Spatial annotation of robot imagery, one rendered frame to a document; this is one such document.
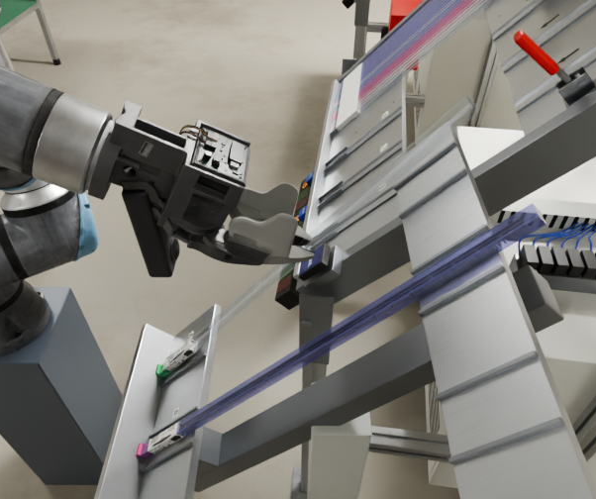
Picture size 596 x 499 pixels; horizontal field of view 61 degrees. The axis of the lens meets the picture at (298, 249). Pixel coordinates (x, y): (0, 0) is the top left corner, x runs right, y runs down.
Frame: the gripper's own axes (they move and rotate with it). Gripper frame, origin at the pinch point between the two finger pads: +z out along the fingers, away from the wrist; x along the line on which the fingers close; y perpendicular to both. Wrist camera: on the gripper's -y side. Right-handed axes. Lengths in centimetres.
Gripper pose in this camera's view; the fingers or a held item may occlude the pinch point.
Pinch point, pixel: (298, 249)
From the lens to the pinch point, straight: 51.3
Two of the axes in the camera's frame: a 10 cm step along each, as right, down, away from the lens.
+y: 4.6, -6.3, -6.3
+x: 0.1, -7.0, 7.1
